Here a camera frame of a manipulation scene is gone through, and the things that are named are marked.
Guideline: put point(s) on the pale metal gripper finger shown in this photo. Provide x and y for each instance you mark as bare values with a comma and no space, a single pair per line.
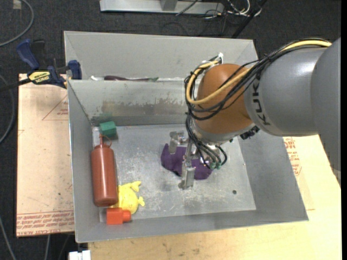
176,141
188,175

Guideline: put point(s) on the purple cloth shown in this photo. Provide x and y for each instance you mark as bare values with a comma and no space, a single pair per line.
172,158

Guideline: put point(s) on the grey metal bin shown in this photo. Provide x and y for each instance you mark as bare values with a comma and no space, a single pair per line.
151,196

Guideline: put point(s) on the yellow toy duck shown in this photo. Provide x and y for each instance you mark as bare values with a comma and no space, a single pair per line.
128,198

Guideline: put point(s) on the green block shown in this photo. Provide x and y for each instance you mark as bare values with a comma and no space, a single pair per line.
108,129

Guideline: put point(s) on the red-brown squeeze bottle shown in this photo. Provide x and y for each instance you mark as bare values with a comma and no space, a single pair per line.
103,172

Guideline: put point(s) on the orange-red block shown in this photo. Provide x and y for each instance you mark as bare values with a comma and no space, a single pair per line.
115,216

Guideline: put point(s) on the brown cardboard board, red print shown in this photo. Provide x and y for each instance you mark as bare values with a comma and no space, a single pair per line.
43,156

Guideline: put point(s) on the black cylinder on white bracket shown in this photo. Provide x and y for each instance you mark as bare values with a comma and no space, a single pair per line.
249,133

